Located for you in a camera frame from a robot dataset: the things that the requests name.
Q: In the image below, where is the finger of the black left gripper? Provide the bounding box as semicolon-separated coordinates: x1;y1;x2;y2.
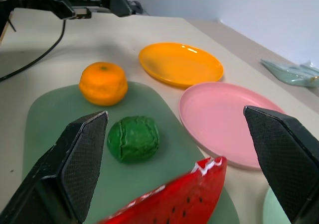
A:
37;0;77;21
100;0;137;18

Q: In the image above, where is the pale green plastic bag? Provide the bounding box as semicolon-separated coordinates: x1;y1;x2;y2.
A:
260;59;319;89

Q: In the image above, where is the pale green plate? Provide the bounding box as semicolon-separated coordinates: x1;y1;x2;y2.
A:
262;187;293;224

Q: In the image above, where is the red watermelon slice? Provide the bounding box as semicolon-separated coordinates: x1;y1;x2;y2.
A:
97;156;228;224

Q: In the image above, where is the orange toy tangerine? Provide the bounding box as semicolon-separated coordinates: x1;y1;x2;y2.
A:
78;62;129;107

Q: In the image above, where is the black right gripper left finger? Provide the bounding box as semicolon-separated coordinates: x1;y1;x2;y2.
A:
0;111;109;224

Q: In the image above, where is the pink plate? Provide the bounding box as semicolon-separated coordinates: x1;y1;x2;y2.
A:
178;82;286;170

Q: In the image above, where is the orange plate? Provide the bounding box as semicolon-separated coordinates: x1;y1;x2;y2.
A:
138;42;224;89

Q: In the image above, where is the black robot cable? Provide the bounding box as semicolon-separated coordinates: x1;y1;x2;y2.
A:
0;19;67;83

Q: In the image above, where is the green toy cabbage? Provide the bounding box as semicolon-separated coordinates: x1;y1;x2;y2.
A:
107;115;160;164

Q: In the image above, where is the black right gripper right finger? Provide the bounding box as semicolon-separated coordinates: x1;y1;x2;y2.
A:
243;106;319;224

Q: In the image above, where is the green rounded mat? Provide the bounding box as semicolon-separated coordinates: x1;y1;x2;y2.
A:
21;81;240;224

